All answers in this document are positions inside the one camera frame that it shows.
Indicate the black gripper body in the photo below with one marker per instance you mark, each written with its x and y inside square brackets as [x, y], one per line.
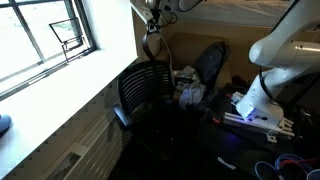
[154, 16]

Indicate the beige khaki pants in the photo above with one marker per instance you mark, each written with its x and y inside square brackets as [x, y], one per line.
[182, 84]

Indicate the black garment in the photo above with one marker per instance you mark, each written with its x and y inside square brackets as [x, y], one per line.
[213, 63]

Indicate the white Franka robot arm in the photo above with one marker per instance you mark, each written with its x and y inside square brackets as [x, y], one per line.
[283, 50]

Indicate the black slatted office chair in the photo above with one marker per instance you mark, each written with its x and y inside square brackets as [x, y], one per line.
[143, 83]

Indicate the brown leather armchair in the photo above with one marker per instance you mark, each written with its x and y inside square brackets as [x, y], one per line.
[186, 46]

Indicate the light blue shirt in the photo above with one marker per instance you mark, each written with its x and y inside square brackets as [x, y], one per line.
[191, 96]

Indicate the maroon and blue cap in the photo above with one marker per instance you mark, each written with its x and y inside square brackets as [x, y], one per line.
[4, 121]

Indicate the white paper cup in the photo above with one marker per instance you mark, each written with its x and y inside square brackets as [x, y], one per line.
[315, 175]

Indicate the dark window frame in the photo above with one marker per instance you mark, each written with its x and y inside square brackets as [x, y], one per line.
[30, 36]

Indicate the white wall radiator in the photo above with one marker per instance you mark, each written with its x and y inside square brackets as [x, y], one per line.
[96, 150]

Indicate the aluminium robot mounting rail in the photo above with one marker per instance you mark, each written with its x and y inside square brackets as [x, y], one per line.
[256, 123]

